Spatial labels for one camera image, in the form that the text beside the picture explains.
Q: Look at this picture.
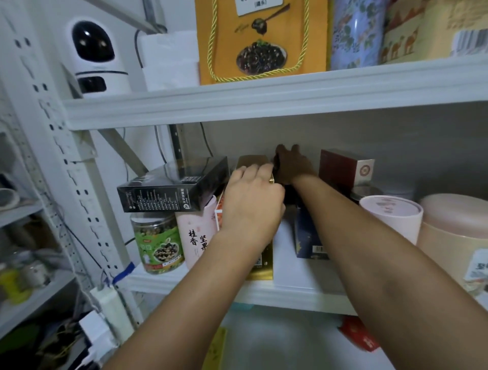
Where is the blue glass jar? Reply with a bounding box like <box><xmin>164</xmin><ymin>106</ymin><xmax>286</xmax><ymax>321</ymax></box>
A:
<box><xmin>328</xmin><ymin>0</ymin><xmax>390</xmax><ymax>71</ymax></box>

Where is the person's left forearm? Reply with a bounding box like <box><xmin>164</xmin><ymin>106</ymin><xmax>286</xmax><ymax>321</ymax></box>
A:
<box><xmin>103</xmin><ymin>229</ymin><xmax>276</xmax><ymax>370</ymax></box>

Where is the yellow box white label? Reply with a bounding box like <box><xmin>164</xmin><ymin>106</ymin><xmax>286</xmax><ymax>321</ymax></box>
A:
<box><xmin>232</xmin><ymin>155</ymin><xmax>276</xmax><ymax>281</ymax></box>

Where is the person's left hand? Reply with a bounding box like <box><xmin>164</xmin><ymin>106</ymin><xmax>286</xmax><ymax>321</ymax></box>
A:
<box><xmin>220</xmin><ymin>164</ymin><xmax>287</xmax><ymax>249</ymax></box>

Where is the small pink canister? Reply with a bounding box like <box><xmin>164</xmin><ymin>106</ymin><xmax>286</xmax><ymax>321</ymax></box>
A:
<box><xmin>175</xmin><ymin>206</ymin><xmax>224</xmax><ymax>269</ymax></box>

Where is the white security camera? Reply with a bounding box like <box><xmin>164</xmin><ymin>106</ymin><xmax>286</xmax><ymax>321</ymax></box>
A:
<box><xmin>65</xmin><ymin>17</ymin><xmax>132</xmax><ymax>98</ymax></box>

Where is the person's right hand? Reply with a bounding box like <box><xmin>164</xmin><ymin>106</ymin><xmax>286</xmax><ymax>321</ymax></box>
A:
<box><xmin>272</xmin><ymin>145</ymin><xmax>317</xmax><ymax>188</ymax></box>

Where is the small white device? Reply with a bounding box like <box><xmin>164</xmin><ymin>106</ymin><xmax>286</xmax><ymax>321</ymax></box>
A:
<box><xmin>0</xmin><ymin>187</ymin><xmax>22</xmax><ymax>212</ymax></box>

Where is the pink cylinder canister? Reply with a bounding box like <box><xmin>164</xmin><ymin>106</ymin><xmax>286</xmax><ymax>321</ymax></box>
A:
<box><xmin>358</xmin><ymin>195</ymin><xmax>424</xmax><ymax>245</ymax></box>

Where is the clear green label nut jar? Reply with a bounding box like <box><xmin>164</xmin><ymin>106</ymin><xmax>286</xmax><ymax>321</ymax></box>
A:
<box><xmin>130</xmin><ymin>212</ymin><xmax>186</xmax><ymax>275</ymax></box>

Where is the white metal shelving unit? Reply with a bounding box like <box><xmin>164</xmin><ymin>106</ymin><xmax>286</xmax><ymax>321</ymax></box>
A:
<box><xmin>0</xmin><ymin>0</ymin><xmax>488</xmax><ymax>370</ymax></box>

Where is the person's right forearm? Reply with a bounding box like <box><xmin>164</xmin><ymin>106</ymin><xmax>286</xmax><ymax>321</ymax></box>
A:
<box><xmin>293</xmin><ymin>175</ymin><xmax>488</xmax><ymax>370</ymax></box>

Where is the orange patterned box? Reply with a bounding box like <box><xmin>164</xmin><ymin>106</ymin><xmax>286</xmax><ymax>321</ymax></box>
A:
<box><xmin>215</xmin><ymin>194</ymin><xmax>227</xmax><ymax>231</ymax></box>

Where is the tall black and yellow box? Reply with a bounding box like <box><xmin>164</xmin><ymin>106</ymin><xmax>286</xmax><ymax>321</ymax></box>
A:
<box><xmin>116</xmin><ymin>156</ymin><xmax>230</xmax><ymax>213</ymax></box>

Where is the dark blue moon box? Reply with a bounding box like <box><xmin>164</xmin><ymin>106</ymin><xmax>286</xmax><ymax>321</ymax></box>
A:
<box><xmin>293</xmin><ymin>202</ymin><xmax>330</xmax><ymax>260</ymax></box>

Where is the white power adapter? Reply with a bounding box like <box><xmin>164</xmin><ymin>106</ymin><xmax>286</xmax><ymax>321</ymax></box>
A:
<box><xmin>78</xmin><ymin>309</ymin><xmax>113</xmax><ymax>350</ymax></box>

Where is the blue tape strip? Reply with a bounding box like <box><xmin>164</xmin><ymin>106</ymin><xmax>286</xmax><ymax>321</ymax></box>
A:
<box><xmin>113</xmin><ymin>261</ymin><xmax>137</xmax><ymax>287</ymax></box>

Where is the beige cylinder canister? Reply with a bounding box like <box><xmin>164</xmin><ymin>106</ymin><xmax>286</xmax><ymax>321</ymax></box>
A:
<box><xmin>417</xmin><ymin>193</ymin><xmax>488</xmax><ymax>307</ymax></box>

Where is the red pouch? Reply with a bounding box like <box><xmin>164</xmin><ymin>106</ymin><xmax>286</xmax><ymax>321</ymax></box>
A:
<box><xmin>339</xmin><ymin>315</ymin><xmax>381</xmax><ymax>352</ymax></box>

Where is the white power strip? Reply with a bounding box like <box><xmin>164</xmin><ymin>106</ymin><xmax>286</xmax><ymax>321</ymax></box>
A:
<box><xmin>90</xmin><ymin>286</ymin><xmax>136</xmax><ymax>344</ymax></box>

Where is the small white box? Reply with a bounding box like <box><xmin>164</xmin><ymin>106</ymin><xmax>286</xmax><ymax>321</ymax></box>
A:
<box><xmin>137</xmin><ymin>30</ymin><xmax>201</xmax><ymax>93</ymax></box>

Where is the green snack packet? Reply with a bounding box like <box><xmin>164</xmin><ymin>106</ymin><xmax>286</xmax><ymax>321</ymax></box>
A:
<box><xmin>202</xmin><ymin>326</ymin><xmax>227</xmax><ymax>370</ymax></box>

